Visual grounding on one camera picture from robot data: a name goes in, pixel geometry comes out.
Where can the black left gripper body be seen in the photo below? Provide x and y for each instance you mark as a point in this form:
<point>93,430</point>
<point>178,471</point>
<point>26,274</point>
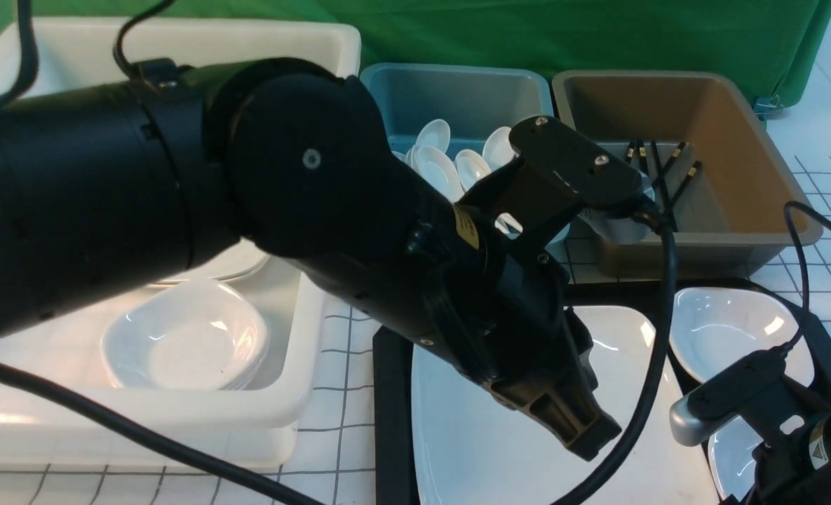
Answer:
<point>496,313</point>

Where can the white square rice plate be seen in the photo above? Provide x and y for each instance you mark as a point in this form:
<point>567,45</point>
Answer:
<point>468,449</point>

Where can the small white dish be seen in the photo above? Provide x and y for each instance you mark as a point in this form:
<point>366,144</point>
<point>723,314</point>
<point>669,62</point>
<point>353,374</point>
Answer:
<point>714,327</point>
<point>731,458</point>

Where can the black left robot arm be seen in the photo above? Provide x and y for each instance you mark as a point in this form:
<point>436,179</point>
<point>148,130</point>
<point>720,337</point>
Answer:
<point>109,188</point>

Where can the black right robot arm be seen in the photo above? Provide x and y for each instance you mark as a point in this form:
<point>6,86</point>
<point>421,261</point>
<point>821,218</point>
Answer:
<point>796,473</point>

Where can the pile of white spoons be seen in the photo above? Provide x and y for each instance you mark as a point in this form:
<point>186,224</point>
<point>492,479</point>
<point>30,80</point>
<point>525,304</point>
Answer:
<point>451,166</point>

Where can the black chopsticks in bin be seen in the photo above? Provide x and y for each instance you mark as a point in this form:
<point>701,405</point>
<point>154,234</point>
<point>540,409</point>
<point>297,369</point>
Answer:
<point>646,157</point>

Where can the blue plastic bin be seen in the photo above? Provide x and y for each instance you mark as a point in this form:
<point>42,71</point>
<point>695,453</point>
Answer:
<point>473,100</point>

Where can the white checked tablecloth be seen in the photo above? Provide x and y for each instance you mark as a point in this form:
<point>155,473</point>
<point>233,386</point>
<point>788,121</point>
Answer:
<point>333,456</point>

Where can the stacked white square plates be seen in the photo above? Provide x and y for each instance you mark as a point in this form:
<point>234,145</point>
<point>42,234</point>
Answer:
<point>239,261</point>

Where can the brown plastic bin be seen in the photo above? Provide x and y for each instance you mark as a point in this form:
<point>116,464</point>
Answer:
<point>729,220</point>

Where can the large white plastic bin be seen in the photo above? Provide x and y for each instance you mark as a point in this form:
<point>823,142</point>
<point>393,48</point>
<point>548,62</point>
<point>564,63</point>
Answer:
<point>253,427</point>

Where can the stacked small white dishes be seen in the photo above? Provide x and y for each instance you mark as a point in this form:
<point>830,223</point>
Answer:
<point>199,336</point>

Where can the metal clip on backdrop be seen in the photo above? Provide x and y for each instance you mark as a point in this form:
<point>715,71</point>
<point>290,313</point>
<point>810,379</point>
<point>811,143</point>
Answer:
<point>767,108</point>

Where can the green backdrop cloth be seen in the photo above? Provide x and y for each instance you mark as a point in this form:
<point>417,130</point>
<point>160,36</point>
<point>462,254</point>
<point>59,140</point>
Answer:
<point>767,48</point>

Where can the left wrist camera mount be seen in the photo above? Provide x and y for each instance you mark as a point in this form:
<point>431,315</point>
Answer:
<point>557,176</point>

